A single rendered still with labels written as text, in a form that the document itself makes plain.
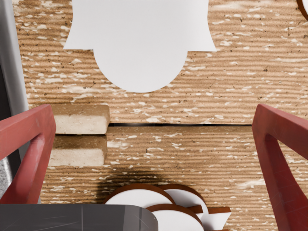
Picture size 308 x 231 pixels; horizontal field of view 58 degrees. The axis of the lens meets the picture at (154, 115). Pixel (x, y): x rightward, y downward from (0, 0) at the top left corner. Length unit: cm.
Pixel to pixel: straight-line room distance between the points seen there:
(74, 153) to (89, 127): 3
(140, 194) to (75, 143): 7
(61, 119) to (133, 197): 9
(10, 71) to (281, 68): 23
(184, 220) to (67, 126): 13
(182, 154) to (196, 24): 12
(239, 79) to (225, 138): 6
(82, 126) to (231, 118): 13
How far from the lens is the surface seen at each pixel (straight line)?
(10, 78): 28
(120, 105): 24
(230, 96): 25
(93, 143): 24
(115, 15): 22
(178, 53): 22
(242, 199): 31
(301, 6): 25
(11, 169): 33
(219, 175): 28
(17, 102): 28
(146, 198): 25
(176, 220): 26
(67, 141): 25
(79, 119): 22
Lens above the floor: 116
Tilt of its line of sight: 68 degrees down
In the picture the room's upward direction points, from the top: 176 degrees clockwise
